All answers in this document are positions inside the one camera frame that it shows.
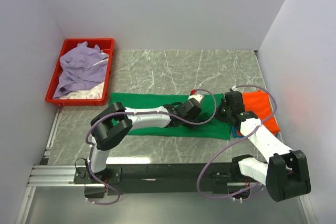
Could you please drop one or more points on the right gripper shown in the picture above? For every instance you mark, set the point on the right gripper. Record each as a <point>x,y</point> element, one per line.
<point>218,115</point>

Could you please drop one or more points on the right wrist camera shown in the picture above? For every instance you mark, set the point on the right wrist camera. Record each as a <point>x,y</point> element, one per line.
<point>234,88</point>

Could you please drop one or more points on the green t-shirt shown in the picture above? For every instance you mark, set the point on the green t-shirt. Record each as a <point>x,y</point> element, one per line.
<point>212,129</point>

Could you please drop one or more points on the black base beam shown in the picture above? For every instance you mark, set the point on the black base beam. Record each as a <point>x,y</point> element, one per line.
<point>160,178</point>

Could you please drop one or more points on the folded orange t-shirt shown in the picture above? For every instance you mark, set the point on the folded orange t-shirt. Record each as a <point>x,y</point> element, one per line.
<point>258,102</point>

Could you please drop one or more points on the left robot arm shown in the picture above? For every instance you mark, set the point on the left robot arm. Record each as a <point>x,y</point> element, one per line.
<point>110,127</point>

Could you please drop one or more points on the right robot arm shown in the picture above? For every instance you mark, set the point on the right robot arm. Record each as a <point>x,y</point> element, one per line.
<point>285,172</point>

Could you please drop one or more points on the lavender t-shirt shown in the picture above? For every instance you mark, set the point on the lavender t-shirt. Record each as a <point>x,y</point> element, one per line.
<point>81,69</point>

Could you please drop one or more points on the folded blue t-shirt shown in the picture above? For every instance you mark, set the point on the folded blue t-shirt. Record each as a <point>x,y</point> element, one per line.
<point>236,133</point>

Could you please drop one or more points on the red plastic bin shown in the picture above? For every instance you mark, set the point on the red plastic bin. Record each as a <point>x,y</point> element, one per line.
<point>81,73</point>

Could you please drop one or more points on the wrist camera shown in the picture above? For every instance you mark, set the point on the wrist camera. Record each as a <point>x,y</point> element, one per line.
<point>234,88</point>
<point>196,96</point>

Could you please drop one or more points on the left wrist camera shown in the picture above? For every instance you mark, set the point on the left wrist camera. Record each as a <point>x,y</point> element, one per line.
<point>196,96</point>

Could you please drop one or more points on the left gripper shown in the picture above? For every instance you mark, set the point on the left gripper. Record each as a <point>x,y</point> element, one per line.
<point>189,126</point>

